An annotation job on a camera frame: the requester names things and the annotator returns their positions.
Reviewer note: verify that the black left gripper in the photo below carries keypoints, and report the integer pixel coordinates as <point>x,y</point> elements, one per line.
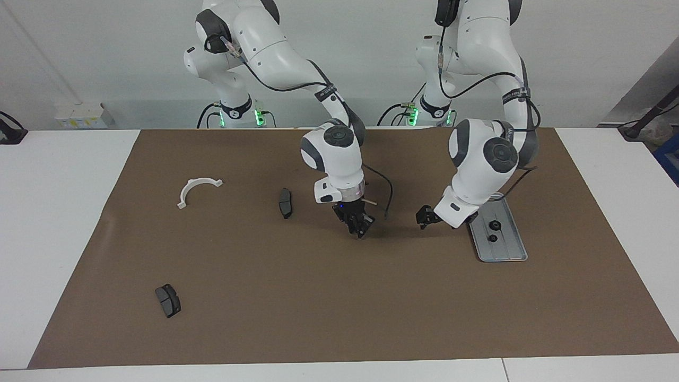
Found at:
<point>426,214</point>

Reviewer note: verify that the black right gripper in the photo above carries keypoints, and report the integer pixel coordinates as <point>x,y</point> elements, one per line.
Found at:
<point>353,212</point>

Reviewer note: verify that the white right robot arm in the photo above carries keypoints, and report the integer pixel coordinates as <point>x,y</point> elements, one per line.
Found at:
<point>342,159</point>

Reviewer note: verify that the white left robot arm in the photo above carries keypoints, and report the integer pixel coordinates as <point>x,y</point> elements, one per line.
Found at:
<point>477,180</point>

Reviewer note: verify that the silver metal tray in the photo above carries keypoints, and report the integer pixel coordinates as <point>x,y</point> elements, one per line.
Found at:
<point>506,249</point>

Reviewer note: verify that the brown table mat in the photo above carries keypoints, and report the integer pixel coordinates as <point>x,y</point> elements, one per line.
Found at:
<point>318,292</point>

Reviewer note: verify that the long grey brake pad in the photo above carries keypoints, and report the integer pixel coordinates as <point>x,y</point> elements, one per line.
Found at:
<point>285,202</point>

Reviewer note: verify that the short grey brake pad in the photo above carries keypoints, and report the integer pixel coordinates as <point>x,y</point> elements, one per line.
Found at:
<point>168,301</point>

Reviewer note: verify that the black stand pole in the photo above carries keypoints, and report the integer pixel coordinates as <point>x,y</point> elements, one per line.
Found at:
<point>634,130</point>

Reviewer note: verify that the clear plastic bag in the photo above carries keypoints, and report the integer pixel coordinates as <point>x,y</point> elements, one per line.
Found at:
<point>658,130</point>

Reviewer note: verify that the blue crate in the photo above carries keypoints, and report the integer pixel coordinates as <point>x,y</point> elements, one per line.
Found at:
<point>669,159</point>

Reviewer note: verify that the white socket box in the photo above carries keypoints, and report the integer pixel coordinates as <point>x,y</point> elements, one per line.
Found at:
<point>79,114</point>

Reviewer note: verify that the black table clamp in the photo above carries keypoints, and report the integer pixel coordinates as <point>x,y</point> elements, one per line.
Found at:
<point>10,135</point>

